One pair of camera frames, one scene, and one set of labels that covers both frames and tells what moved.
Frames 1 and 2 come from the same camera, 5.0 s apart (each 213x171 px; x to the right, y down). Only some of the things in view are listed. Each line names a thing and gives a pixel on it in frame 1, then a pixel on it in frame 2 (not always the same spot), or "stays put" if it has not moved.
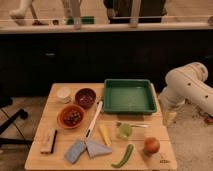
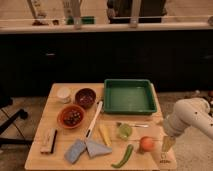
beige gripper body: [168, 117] to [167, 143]
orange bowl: [71, 116] stays put
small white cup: [64, 94] stays put
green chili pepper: [125, 159] stays put
